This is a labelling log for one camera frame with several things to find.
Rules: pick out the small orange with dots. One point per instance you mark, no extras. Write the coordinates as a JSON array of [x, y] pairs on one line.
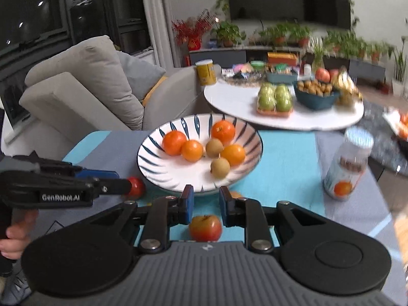
[[192, 150]]

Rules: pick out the glass vase with plant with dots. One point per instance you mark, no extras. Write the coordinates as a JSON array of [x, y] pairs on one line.
[[317, 54]]

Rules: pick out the red flower arrangement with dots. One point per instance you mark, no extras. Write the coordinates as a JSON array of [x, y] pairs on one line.
[[191, 27]]

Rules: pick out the tall plant white pot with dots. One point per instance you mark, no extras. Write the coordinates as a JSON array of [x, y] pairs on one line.
[[400, 70]]

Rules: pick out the clear bottle orange label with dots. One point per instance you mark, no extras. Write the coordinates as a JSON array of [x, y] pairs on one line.
[[344, 172]]

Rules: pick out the teal snack tray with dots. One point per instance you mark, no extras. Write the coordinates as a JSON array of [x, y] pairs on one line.
[[280, 78]]

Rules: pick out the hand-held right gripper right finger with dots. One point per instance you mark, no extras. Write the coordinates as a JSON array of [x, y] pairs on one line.
[[224, 207]]

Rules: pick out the green lidded container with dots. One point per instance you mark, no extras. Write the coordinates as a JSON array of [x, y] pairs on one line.
[[258, 65]]

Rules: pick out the grey cushion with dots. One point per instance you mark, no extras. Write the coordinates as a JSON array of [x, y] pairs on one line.
[[140, 73]]

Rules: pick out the blue grey printed tablecloth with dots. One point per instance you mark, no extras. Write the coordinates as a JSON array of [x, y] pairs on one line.
[[287, 172]]

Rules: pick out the row of potted green plants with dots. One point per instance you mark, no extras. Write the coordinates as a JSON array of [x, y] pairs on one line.
[[228, 32]]

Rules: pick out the pile of small longans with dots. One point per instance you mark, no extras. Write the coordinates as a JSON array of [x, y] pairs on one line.
[[314, 87]]

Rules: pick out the bunch of bananas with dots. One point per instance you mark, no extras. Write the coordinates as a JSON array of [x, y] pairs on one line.
[[346, 84]]

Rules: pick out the person's left hand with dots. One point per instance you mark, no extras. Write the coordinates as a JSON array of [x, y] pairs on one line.
[[17, 239]]

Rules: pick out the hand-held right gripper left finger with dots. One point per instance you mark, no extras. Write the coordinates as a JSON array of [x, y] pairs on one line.
[[188, 204]]

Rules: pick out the red yellow apple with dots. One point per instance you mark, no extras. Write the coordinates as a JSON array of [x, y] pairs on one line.
[[205, 228]]

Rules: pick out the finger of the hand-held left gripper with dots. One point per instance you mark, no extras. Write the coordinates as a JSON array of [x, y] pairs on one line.
[[111, 187], [98, 174]]

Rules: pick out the orange fruit tray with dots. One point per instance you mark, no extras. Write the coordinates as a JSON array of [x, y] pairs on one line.
[[274, 112]]

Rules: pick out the brown longan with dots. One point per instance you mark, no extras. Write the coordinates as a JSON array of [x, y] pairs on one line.
[[214, 147], [220, 167]]

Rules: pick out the grey television cabinet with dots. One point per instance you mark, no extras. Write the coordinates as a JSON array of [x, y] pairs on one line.
[[223, 55]]

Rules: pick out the dark teal bowl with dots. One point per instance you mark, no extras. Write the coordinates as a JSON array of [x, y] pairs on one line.
[[315, 102]]

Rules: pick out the yellow canister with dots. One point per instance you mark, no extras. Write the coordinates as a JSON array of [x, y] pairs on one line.
[[206, 73]]

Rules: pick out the small white bottle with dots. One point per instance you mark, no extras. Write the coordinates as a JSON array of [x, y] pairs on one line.
[[307, 69]]

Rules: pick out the white curtain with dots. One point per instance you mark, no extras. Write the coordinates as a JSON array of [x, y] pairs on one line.
[[156, 16]]

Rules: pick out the white round coffee table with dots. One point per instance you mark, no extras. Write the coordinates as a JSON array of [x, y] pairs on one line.
[[232, 105]]

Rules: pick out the beige sofa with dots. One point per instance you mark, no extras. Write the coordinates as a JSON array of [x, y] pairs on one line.
[[79, 102]]

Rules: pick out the yellow cushion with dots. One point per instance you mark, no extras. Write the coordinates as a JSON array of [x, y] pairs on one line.
[[153, 91]]

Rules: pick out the dark marble round table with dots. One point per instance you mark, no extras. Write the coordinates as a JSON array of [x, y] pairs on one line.
[[379, 146]]

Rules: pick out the dark window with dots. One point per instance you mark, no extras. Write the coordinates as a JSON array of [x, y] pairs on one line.
[[32, 6]]

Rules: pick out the white black striped bowl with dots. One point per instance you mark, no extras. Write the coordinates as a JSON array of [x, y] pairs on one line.
[[178, 172]]

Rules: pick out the orange box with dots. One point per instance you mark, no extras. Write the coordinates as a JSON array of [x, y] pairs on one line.
[[282, 58]]

